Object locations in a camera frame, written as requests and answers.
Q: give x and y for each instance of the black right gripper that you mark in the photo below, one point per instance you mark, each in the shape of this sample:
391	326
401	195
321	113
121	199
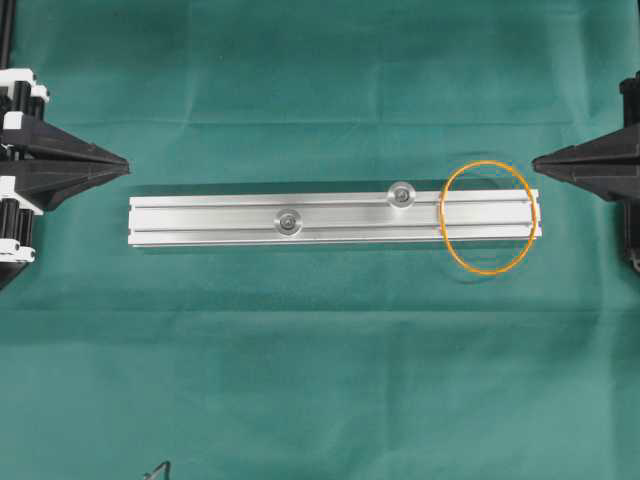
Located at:
618	147

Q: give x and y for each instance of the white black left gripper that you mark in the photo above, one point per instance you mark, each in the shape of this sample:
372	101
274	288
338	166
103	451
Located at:
38	185

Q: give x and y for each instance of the orange rubber band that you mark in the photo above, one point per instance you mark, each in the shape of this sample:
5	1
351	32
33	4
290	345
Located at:
460	261

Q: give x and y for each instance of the right metal pulley shaft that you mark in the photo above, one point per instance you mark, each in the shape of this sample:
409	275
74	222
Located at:
401	195

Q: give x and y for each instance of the metal pulley shaft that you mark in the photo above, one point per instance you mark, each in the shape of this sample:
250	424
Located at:
288	222
401	195

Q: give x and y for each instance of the left metal pulley shaft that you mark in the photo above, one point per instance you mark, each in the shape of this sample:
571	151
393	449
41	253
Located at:
288	222

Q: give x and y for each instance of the green table cloth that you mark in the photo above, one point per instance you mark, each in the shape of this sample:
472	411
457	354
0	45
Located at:
323	361

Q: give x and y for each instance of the black right base bracket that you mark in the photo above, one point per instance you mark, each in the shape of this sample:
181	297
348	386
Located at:
631	234

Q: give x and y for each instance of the aluminium extrusion rail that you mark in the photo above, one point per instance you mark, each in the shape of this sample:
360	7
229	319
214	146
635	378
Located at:
328	218

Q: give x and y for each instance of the black frame bar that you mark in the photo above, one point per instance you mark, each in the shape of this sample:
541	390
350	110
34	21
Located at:
7	23

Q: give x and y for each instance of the thin black wire bracket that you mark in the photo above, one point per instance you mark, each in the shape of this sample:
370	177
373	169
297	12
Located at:
160	472

